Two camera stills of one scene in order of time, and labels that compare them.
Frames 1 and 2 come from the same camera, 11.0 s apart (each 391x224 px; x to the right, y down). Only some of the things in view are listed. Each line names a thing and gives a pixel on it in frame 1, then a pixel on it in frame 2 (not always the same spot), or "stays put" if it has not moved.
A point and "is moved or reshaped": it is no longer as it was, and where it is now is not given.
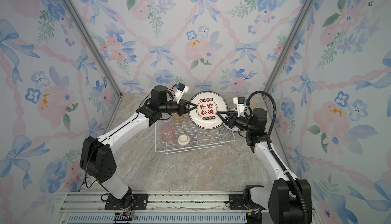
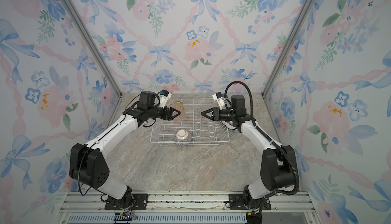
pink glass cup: x=168 y=133 -> x=179 y=118
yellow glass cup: x=177 y=118 is moved or reshaped
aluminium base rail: x=173 y=207 stays put
